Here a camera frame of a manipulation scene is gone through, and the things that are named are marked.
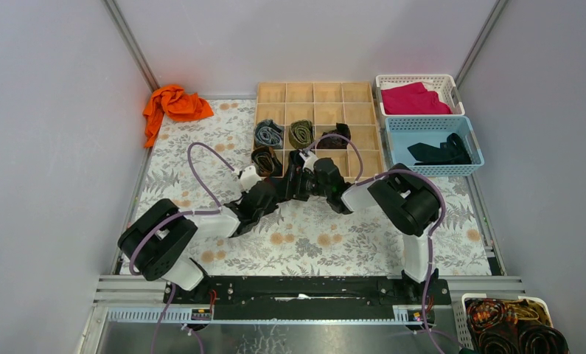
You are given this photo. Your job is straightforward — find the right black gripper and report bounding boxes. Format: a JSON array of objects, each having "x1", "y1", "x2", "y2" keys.
[{"x1": 274, "y1": 164, "x2": 331, "y2": 202}]

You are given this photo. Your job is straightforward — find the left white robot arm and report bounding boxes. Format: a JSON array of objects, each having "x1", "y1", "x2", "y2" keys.
[{"x1": 117, "y1": 181, "x2": 284, "y2": 303}]

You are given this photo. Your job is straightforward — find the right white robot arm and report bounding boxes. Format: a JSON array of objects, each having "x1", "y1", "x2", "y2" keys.
[{"x1": 276, "y1": 158, "x2": 446, "y2": 304}]

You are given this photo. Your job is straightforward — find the white basket of ties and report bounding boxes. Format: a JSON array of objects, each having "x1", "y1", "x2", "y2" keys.
[{"x1": 452, "y1": 292, "x2": 554, "y2": 351}]

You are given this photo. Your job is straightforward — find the brown black rolled tie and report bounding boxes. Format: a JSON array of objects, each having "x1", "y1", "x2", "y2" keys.
[{"x1": 251, "y1": 146, "x2": 283, "y2": 178}]

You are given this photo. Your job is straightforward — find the dark brown patterned rolled tie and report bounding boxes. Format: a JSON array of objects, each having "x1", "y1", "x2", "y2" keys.
[{"x1": 317, "y1": 123, "x2": 352, "y2": 149}]

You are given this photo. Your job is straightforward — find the olive green rolled tie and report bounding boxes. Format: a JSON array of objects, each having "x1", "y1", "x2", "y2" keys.
[{"x1": 288, "y1": 119, "x2": 314, "y2": 149}]

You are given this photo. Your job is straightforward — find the grey blue rolled tie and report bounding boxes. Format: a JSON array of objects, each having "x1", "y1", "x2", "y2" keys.
[{"x1": 254, "y1": 119, "x2": 285, "y2": 149}]

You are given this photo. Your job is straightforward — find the wooden compartment tray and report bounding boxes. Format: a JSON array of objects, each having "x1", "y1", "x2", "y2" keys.
[{"x1": 252, "y1": 82, "x2": 384, "y2": 182}]

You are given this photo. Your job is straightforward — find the floral table mat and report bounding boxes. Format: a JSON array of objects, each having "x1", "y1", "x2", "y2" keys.
[{"x1": 136, "y1": 100, "x2": 492, "y2": 277}]

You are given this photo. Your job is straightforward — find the magenta cloth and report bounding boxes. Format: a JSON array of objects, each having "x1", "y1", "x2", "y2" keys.
[{"x1": 380, "y1": 82, "x2": 452, "y2": 115}]

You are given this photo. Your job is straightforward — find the blue plastic basket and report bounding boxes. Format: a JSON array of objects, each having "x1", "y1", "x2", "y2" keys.
[{"x1": 386, "y1": 115, "x2": 485, "y2": 177}]

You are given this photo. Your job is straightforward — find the orange cloth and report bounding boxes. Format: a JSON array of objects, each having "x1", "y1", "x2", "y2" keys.
[{"x1": 142, "y1": 85, "x2": 214, "y2": 148}]

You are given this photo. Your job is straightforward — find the dark green tie in basket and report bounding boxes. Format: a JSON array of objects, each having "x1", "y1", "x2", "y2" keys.
[{"x1": 408, "y1": 133, "x2": 472, "y2": 165}]

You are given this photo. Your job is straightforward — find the white plastic basket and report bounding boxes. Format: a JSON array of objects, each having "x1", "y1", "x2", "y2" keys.
[{"x1": 375, "y1": 74, "x2": 465, "y2": 117}]

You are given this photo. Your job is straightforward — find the orange black patterned tie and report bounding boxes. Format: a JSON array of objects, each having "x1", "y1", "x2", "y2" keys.
[{"x1": 466, "y1": 298, "x2": 570, "y2": 354}]

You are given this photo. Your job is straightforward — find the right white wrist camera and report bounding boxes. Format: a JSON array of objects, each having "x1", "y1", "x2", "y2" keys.
[{"x1": 299, "y1": 150, "x2": 318, "y2": 171}]

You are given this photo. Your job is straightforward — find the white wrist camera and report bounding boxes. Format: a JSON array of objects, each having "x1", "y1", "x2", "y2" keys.
[
  {"x1": 299, "y1": 150, "x2": 318, "y2": 171},
  {"x1": 234, "y1": 164, "x2": 262, "y2": 192}
]

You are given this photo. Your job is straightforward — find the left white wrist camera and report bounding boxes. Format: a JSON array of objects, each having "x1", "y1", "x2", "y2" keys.
[{"x1": 234, "y1": 164, "x2": 262, "y2": 192}]

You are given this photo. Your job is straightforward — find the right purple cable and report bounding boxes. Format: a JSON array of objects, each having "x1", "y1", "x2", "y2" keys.
[{"x1": 299, "y1": 133, "x2": 447, "y2": 354}]

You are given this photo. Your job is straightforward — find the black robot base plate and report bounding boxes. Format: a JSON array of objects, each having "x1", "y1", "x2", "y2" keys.
[{"x1": 164, "y1": 276, "x2": 451, "y2": 313}]

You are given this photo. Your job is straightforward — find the perforated metal cable rail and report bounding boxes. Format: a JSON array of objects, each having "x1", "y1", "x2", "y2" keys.
[{"x1": 108, "y1": 306, "x2": 423, "y2": 325}]

